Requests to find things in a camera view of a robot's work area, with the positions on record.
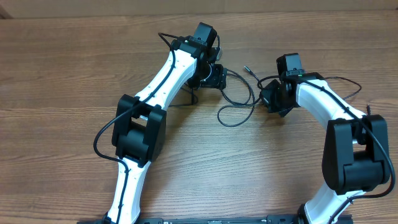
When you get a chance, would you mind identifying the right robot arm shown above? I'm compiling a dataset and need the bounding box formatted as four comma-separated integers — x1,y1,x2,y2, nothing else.
258,53,396,223

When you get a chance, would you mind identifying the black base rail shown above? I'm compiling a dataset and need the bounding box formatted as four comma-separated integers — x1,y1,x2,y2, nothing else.
77,213,354,224

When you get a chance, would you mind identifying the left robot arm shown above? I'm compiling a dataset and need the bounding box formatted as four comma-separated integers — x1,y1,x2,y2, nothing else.
101,22,226,223

